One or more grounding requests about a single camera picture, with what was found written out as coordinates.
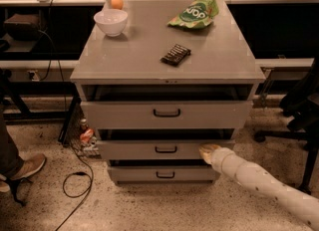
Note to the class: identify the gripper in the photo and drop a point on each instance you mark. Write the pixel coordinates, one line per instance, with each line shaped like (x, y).
(217, 157)

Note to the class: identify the grey drawer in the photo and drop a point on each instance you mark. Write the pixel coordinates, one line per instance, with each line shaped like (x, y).
(160, 171)
(167, 107)
(143, 144)

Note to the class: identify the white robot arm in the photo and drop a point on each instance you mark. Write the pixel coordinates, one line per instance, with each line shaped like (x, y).
(255, 178)

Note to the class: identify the grey drawer cabinet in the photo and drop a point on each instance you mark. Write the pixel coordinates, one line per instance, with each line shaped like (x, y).
(219, 55)

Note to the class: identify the grey bottom drawer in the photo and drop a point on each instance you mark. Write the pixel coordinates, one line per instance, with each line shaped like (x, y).
(160, 171)

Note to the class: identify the grey top drawer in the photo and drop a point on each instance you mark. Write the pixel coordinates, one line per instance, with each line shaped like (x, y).
(167, 107)

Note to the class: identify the dark snack bar package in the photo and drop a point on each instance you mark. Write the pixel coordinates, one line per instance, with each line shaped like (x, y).
(175, 55)

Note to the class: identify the black office chair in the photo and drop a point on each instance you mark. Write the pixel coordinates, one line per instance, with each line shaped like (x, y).
(302, 103)

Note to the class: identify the red bottle on floor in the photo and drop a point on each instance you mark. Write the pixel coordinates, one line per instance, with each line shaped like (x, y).
(86, 132)

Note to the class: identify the green chip bag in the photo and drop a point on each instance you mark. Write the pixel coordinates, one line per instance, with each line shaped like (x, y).
(198, 15)

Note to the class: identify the white bowl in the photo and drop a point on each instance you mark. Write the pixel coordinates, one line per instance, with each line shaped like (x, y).
(112, 22)

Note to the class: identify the orange fruit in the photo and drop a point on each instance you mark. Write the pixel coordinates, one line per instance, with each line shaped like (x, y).
(117, 4)

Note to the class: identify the brown shoe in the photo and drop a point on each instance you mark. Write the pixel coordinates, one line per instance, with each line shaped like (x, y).
(30, 166)

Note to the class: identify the black stool leg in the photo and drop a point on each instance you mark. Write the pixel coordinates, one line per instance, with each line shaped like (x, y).
(13, 185)

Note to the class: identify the dark trouser leg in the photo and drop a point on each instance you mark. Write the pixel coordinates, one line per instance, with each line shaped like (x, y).
(10, 160)

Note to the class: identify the dark box on shelf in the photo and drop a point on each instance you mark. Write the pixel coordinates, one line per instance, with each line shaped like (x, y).
(24, 27)

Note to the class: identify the wire basket on floor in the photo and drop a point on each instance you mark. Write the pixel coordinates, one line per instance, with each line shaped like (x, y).
(89, 150)

